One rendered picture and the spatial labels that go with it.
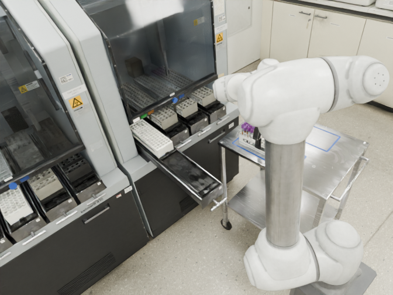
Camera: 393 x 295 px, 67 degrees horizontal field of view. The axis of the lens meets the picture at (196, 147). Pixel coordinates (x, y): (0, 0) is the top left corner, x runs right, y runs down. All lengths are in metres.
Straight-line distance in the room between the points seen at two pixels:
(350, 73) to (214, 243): 1.63
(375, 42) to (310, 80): 2.56
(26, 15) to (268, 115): 1.07
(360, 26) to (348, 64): 2.52
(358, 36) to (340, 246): 2.49
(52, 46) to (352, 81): 1.04
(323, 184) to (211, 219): 1.06
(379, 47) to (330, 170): 1.93
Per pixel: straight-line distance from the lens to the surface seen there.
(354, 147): 1.63
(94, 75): 1.38
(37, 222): 1.54
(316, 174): 1.44
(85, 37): 1.33
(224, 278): 2.02
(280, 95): 0.65
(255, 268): 1.03
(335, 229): 1.08
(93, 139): 1.51
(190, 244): 2.14
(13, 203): 1.57
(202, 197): 1.33
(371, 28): 3.22
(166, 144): 1.52
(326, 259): 1.08
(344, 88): 0.72
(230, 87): 1.18
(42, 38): 1.33
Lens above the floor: 1.84
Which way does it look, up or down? 42 degrees down
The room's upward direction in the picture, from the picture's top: 7 degrees counter-clockwise
